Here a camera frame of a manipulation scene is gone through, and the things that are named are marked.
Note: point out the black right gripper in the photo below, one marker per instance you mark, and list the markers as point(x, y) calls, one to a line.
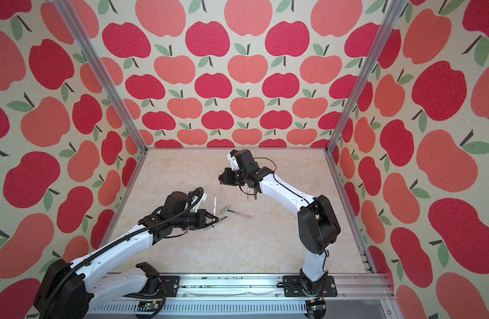
point(224, 179)

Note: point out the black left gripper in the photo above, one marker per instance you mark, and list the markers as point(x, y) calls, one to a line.
point(201, 218)

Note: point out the white brown-tipped pen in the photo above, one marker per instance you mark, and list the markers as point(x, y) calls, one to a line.
point(214, 209)

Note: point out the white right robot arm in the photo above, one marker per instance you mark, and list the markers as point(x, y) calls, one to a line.
point(317, 223)

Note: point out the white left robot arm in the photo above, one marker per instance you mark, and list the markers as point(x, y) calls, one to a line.
point(72, 289)

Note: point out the light green pen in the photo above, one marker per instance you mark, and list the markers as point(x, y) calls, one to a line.
point(220, 220)

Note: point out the light green pen cap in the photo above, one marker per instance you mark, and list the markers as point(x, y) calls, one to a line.
point(225, 209)

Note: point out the purple pen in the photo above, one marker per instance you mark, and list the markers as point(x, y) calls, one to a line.
point(240, 214)

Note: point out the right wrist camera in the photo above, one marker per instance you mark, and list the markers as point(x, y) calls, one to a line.
point(241, 159)

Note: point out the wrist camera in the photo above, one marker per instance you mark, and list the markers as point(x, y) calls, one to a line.
point(241, 159)
point(196, 198)

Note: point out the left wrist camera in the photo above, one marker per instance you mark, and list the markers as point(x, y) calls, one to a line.
point(196, 198)

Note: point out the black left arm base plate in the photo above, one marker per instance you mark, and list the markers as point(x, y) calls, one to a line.
point(163, 286)

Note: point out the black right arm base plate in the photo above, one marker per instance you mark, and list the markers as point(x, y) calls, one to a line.
point(300, 286)

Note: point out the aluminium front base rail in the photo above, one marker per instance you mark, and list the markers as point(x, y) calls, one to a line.
point(257, 296)

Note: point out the aluminium left rear corner post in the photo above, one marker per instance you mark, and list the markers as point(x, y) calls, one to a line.
point(74, 24)

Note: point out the aluminium corner post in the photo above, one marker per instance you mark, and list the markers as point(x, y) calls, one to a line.
point(74, 24)
point(386, 28)

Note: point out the aluminium right rear corner post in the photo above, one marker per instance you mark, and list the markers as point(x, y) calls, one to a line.
point(386, 28)

